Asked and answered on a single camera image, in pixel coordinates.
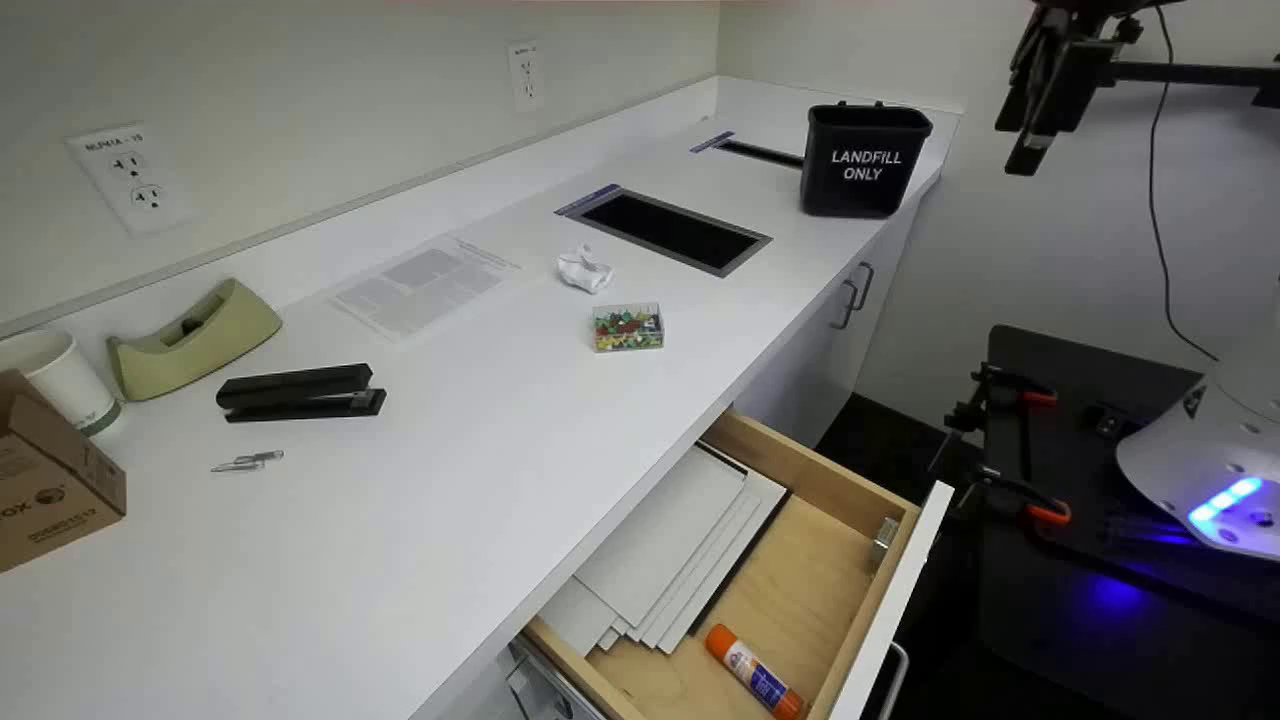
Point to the cabinet door handle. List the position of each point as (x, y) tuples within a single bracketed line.
[(857, 288)]

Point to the open wooden drawer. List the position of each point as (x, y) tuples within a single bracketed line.
[(816, 597)]

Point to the white wall outlet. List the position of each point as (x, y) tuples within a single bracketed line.
[(133, 179)]

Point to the orange glue stick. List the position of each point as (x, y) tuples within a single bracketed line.
[(752, 672)]

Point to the black robot cart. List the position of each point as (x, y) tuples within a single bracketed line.
[(1120, 604)]

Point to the brown cardboard box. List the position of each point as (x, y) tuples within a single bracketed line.
[(53, 483)]

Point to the black countertop opening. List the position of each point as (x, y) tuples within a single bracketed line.
[(666, 230)]

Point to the black camera on boom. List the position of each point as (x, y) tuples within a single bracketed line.
[(1074, 51)]

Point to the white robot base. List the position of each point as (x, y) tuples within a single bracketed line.
[(1213, 453)]

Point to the small colourful box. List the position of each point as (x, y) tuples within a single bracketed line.
[(626, 330)]

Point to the green tape dispenser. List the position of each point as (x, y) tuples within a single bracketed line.
[(216, 330)]

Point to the printed paper sheet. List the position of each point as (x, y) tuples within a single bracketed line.
[(420, 288)]

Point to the stack of white sheets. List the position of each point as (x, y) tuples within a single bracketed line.
[(666, 562)]

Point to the white paper cup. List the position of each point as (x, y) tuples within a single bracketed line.
[(57, 369)]

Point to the black clamp orange tip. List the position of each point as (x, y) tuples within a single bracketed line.
[(1019, 399)]

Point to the white paper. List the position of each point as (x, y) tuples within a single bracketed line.
[(582, 270)]

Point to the black landfill bin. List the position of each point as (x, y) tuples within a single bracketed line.
[(857, 156)]

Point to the black stapler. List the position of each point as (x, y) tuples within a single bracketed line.
[(308, 395)]

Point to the small metal clip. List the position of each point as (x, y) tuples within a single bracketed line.
[(251, 462)]

